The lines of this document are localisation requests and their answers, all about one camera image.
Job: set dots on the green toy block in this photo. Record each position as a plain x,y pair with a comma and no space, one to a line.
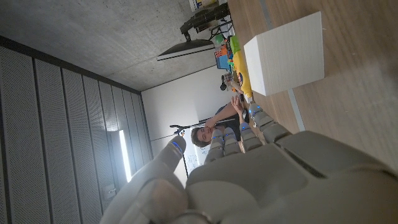
234,43

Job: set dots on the white cube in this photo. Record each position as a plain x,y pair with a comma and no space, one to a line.
289,56

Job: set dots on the seated person in dark shirt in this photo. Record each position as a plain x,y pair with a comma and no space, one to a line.
202,137

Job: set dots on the long ceiling light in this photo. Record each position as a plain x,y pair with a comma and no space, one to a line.
125,155

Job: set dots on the yellow mustard bottle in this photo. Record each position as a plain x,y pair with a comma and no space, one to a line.
242,71

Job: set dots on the blue toy block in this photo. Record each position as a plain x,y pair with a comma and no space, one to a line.
222,62

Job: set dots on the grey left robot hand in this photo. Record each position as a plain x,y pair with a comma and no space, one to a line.
273,183

